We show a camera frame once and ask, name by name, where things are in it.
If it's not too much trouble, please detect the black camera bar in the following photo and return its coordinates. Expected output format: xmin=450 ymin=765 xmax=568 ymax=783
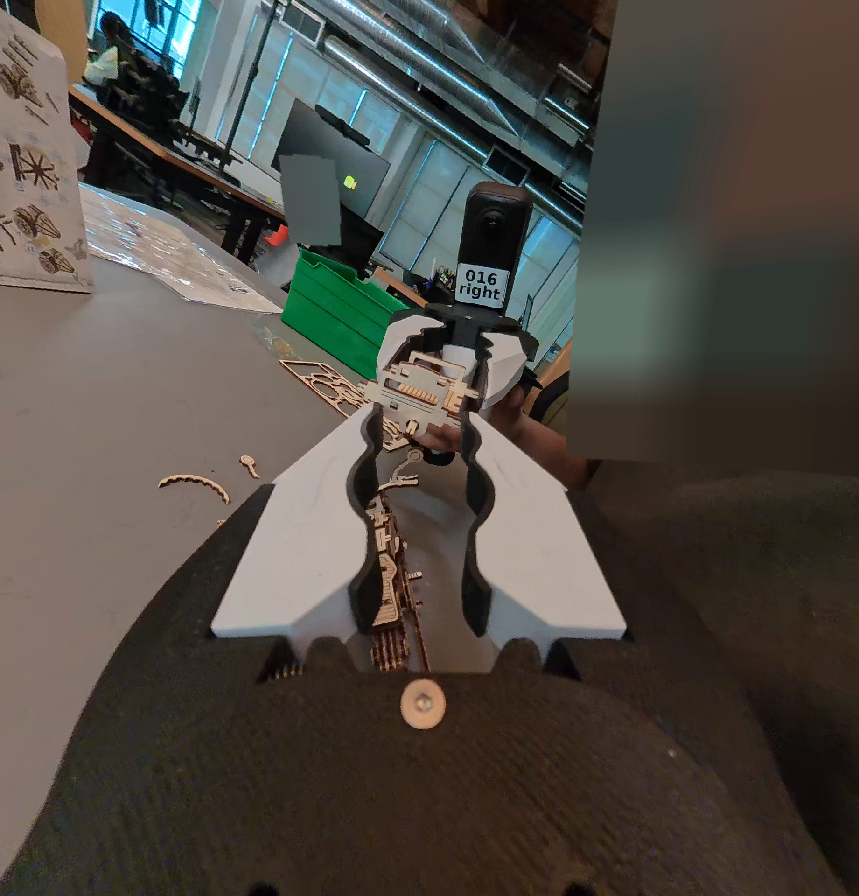
xmin=315 ymin=103 xmax=372 ymax=146

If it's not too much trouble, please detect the dark monitor screen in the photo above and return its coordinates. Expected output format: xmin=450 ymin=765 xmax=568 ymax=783
xmin=272 ymin=98 xmax=392 ymax=222

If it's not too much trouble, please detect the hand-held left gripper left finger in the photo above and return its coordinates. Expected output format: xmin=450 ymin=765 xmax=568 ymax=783
xmin=211 ymin=405 xmax=384 ymax=662

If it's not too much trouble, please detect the black tripod stand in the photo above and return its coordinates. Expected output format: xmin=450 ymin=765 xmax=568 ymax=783
xmin=218 ymin=0 xmax=278 ymax=170

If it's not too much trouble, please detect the black box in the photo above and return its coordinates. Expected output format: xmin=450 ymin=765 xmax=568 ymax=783
xmin=337 ymin=206 xmax=386 ymax=278

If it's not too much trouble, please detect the wooden truck model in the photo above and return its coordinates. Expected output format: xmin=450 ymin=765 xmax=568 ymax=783
xmin=359 ymin=352 xmax=488 ymax=673

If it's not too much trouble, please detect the person's right hand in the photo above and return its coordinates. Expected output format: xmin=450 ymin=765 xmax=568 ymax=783
xmin=410 ymin=386 xmax=530 ymax=456

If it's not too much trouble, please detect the long wooden table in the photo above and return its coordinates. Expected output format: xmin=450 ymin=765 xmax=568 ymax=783
xmin=69 ymin=83 xmax=288 ymax=268

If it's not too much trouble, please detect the person's right forearm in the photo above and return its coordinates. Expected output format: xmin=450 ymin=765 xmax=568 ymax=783
xmin=520 ymin=413 xmax=594 ymax=491

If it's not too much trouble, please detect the curved toothed wooden piece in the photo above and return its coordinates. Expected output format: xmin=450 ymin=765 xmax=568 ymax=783
xmin=158 ymin=473 xmax=231 ymax=505

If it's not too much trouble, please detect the green plastic bin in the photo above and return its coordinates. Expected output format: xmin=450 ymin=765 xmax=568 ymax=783
xmin=281 ymin=246 xmax=411 ymax=379

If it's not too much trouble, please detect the grey desk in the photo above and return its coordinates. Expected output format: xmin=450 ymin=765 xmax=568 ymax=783
xmin=0 ymin=210 xmax=496 ymax=890

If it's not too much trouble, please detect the instruction booklet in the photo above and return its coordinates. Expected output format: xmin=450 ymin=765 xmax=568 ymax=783
xmin=0 ymin=0 xmax=96 ymax=295

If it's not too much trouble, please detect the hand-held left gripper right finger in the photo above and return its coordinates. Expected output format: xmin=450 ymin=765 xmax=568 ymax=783
xmin=461 ymin=412 xmax=628 ymax=662

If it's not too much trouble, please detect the flat instruction paper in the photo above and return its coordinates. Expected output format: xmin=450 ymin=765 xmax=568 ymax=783
xmin=79 ymin=183 xmax=285 ymax=315

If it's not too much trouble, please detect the leftover wooden frame sheet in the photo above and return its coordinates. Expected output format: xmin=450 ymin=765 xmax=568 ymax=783
xmin=279 ymin=357 xmax=411 ymax=452

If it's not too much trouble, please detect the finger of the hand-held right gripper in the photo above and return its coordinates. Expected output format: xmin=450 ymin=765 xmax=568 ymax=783
xmin=375 ymin=314 xmax=447 ymax=393
xmin=480 ymin=330 xmax=534 ymax=414

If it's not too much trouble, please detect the silver ventilation duct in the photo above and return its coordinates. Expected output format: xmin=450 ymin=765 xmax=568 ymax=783
xmin=317 ymin=0 xmax=598 ymax=141

